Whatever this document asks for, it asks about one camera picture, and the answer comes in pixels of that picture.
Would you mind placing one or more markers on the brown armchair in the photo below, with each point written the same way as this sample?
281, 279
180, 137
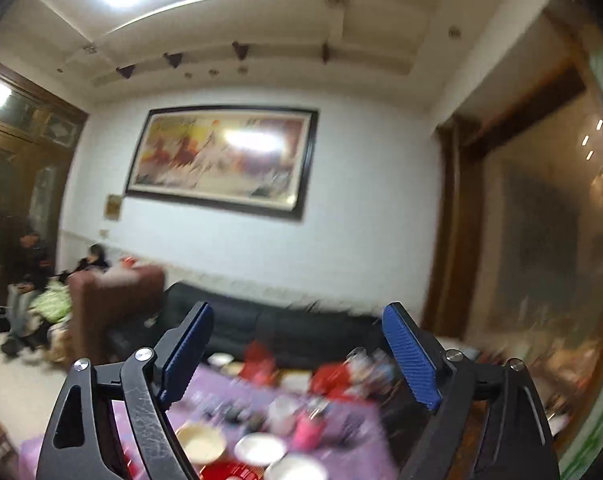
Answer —
116, 305

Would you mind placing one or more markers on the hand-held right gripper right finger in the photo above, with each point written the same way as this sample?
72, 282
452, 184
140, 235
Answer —
411, 360

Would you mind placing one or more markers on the wooden door frame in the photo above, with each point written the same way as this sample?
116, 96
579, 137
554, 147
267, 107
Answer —
451, 235

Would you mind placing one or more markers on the white plastic bowl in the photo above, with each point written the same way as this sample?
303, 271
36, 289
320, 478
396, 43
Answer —
260, 450
296, 470

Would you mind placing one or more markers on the cream plastic bowl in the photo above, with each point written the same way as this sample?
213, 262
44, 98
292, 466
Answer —
201, 444

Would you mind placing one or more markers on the dark wooden glazed doors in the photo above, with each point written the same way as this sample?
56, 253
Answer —
16, 170

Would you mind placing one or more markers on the purple floral tablecloth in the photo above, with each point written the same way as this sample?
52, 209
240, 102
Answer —
351, 412

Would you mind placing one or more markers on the wall plaque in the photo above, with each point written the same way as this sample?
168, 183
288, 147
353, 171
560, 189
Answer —
113, 206

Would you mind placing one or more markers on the green patterned blanket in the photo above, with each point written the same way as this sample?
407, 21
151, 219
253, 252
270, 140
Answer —
51, 302

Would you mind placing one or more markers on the black leather sofa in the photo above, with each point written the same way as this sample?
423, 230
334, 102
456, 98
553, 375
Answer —
281, 330

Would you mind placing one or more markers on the red bowl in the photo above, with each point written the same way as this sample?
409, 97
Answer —
129, 261

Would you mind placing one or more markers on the framed horse painting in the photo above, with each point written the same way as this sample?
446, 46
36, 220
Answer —
221, 160

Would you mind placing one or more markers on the red plastic bag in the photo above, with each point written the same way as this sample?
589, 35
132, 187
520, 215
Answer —
259, 365

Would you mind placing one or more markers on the pink sleeved bottle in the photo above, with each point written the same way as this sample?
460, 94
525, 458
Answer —
309, 432

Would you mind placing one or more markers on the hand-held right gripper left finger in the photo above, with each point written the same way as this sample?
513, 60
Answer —
186, 360

